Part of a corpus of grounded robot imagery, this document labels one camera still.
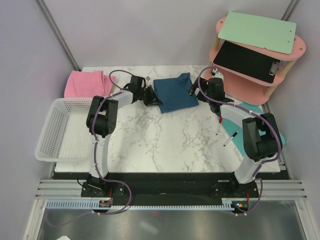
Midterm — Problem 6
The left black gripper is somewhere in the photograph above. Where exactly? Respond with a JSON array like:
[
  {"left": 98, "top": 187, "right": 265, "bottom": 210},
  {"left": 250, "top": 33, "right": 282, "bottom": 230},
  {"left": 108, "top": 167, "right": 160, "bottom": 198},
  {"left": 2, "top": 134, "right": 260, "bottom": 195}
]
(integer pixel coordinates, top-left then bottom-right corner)
[{"left": 137, "top": 85, "right": 162, "bottom": 107}]

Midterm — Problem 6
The blue t shirt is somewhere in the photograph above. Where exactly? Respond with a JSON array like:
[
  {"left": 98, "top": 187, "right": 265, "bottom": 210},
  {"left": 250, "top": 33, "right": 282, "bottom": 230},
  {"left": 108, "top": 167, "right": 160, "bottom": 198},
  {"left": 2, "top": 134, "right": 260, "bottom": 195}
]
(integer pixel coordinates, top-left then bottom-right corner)
[{"left": 153, "top": 72, "right": 199, "bottom": 114}]

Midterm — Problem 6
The pink t shirt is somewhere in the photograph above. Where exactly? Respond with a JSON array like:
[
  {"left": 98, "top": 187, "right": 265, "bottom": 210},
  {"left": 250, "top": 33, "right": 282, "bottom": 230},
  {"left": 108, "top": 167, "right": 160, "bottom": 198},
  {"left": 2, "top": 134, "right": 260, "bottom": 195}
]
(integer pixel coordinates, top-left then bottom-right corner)
[{"left": 64, "top": 70, "right": 116, "bottom": 98}]

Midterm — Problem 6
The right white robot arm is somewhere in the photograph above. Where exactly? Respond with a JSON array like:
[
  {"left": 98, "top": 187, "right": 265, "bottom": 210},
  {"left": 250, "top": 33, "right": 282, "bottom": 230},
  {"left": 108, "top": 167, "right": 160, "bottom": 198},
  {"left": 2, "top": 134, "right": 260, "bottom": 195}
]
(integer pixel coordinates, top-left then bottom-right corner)
[{"left": 188, "top": 76, "right": 283, "bottom": 197}]

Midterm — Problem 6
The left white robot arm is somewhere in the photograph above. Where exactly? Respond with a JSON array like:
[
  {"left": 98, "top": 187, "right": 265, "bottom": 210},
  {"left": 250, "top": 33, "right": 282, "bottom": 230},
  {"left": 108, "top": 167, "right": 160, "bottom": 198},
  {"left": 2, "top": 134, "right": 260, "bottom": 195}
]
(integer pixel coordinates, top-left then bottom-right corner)
[{"left": 86, "top": 86, "right": 163, "bottom": 179}]

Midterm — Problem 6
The red cap marker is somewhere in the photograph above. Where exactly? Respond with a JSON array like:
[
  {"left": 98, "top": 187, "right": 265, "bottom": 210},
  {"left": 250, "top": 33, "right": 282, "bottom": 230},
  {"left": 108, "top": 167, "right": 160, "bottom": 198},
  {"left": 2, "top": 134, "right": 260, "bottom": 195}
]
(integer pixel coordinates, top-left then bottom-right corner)
[{"left": 215, "top": 117, "right": 223, "bottom": 136}]

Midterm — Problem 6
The pink three tier shelf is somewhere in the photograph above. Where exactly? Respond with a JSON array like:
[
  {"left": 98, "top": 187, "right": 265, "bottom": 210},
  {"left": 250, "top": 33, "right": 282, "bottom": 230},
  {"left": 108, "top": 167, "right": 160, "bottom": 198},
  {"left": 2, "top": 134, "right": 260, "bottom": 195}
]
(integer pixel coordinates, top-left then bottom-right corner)
[{"left": 209, "top": 16, "right": 306, "bottom": 105}]

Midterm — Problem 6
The black clipboard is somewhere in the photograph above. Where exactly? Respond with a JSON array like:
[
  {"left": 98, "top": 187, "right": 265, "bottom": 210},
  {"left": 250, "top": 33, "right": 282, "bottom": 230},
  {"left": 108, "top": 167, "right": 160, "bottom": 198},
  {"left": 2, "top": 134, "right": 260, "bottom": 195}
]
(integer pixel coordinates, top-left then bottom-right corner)
[{"left": 213, "top": 41, "right": 280, "bottom": 84}]

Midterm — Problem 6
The teal cutting board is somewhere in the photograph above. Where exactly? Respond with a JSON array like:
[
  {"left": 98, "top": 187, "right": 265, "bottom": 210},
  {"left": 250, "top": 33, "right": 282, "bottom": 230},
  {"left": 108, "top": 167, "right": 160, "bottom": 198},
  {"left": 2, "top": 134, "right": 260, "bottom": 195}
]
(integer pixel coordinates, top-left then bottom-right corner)
[{"left": 221, "top": 100, "right": 286, "bottom": 157}]

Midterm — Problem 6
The black cap marker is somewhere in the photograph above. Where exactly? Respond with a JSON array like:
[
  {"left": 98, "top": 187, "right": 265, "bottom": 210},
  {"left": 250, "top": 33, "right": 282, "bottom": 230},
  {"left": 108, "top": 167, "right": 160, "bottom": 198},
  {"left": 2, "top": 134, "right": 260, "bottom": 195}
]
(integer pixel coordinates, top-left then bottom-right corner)
[{"left": 223, "top": 131, "right": 239, "bottom": 147}]

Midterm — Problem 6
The green clipboard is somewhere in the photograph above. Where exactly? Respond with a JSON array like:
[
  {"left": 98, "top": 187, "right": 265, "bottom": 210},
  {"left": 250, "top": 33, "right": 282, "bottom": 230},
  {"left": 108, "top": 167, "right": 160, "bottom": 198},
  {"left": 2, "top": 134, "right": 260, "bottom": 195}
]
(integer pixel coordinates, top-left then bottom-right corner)
[{"left": 218, "top": 12, "right": 297, "bottom": 54}]

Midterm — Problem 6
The white plastic basket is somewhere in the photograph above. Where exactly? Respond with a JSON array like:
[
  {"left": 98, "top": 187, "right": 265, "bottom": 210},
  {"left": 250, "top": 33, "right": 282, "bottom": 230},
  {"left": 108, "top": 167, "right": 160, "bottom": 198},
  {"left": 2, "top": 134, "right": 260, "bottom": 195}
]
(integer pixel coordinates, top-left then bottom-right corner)
[{"left": 34, "top": 97, "right": 93, "bottom": 163}]

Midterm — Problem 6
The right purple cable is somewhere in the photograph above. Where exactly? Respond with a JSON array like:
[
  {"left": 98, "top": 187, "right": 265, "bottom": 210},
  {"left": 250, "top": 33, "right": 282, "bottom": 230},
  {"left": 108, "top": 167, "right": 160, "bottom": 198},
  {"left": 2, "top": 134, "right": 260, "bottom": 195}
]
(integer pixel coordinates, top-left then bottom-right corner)
[{"left": 196, "top": 66, "right": 283, "bottom": 166}]

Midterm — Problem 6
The purple cable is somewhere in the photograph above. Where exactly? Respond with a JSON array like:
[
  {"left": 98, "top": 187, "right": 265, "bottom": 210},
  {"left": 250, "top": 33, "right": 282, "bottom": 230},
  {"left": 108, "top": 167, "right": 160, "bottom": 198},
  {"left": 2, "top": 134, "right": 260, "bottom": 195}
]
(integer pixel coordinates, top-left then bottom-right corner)
[
  {"left": 196, "top": 66, "right": 283, "bottom": 166},
  {"left": 90, "top": 69, "right": 136, "bottom": 186}
]

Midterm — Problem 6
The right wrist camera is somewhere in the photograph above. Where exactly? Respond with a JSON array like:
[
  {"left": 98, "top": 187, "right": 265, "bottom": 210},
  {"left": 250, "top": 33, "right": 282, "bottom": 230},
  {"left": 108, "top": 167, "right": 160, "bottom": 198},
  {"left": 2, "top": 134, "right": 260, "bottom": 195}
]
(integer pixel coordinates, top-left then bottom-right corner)
[{"left": 207, "top": 77, "right": 225, "bottom": 101}]

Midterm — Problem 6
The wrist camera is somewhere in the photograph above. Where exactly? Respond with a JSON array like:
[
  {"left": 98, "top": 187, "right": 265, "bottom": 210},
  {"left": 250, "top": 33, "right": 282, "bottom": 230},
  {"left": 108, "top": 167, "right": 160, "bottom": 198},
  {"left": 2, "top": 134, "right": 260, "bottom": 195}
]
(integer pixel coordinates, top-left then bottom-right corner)
[
  {"left": 130, "top": 75, "right": 147, "bottom": 89},
  {"left": 207, "top": 77, "right": 225, "bottom": 101}
]

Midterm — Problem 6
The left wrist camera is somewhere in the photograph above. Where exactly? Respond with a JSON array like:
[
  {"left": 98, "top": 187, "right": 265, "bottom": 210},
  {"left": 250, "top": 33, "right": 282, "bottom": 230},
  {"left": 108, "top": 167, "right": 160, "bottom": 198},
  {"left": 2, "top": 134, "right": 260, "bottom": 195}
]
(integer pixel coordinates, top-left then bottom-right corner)
[{"left": 130, "top": 75, "right": 147, "bottom": 89}]

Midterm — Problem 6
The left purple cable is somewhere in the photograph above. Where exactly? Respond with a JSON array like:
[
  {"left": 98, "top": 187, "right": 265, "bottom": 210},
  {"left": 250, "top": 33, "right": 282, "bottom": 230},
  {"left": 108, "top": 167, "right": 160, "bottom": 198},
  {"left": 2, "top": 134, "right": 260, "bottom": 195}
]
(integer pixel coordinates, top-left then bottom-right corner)
[{"left": 90, "top": 69, "right": 136, "bottom": 186}]

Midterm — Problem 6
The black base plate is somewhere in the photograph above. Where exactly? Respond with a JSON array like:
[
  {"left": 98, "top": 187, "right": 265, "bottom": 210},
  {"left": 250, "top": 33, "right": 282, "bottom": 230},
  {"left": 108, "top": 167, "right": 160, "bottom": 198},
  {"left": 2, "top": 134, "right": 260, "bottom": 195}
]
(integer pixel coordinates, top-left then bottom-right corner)
[{"left": 80, "top": 171, "right": 260, "bottom": 201}]

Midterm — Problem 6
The white cable duct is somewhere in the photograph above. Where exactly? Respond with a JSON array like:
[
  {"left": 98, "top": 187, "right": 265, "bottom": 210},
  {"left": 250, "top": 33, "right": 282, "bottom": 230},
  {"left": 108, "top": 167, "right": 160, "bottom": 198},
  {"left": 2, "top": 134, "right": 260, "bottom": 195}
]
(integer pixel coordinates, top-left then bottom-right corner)
[{"left": 46, "top": 199, "right": 234, "bottom": 211}]

